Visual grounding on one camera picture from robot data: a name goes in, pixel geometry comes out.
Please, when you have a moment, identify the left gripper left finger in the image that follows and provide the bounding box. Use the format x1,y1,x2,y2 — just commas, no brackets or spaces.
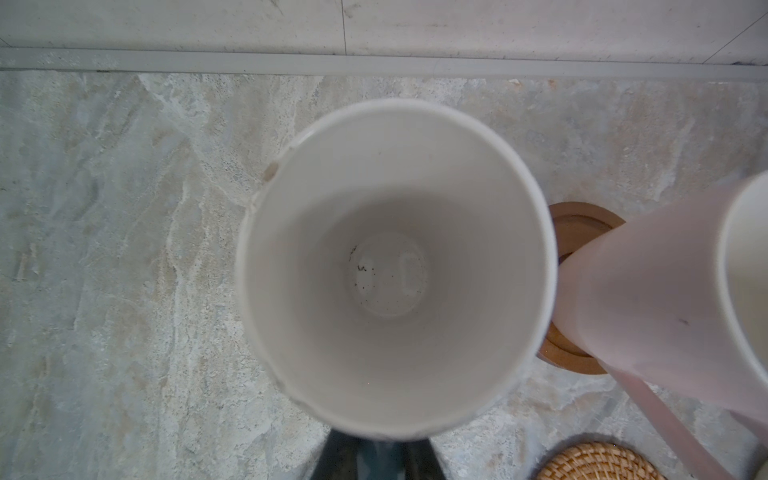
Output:
310,430,361,480

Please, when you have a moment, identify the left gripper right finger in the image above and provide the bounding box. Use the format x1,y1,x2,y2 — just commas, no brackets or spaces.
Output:
403,439,447,480

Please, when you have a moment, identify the rattan woven round coaster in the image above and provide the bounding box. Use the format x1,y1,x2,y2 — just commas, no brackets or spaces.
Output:
535,442,666,480

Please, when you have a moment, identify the blue floral mug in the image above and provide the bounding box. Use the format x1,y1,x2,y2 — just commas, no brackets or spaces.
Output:
234,97,559,480

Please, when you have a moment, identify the brown wooden coaster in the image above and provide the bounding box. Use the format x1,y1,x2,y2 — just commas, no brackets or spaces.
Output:
537,202,625,376

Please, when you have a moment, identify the white mug pink handle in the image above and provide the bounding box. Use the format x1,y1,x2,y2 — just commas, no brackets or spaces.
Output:
559,174,767,479

